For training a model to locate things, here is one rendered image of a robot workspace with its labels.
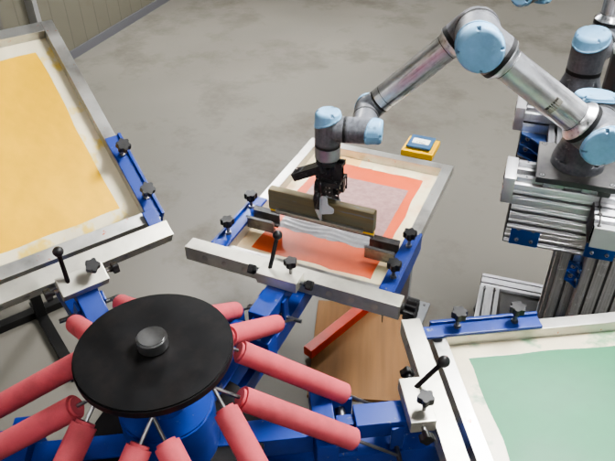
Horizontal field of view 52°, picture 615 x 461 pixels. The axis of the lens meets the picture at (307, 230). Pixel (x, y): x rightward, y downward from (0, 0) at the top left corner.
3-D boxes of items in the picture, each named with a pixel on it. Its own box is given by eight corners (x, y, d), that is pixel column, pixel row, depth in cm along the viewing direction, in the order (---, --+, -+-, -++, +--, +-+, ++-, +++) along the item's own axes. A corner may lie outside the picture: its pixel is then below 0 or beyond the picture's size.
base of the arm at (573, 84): (598, 89, 229) (606, 62, 223) (600, 106, 218) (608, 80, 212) (555, 83, 233) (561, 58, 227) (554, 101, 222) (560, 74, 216)
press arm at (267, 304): (276, 284, 187) (275, 272, 184) (295, 290, 185) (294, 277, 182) (249, 324, 174) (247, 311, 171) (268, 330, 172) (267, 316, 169)
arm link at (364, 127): (384, 108, 182) (347, 105, 183) (382, 125, 173) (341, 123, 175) (383, 132, 187) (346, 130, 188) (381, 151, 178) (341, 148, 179)
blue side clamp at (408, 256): (405, 246, 209) (407, 230, 205) (420, 251, 207) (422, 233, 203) (376, 305, 187) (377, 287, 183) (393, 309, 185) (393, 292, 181)
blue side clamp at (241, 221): (255, 209, 227) (254, 193, 223) (268, 212, 225) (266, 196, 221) (212, 258, 205) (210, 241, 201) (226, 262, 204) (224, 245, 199)
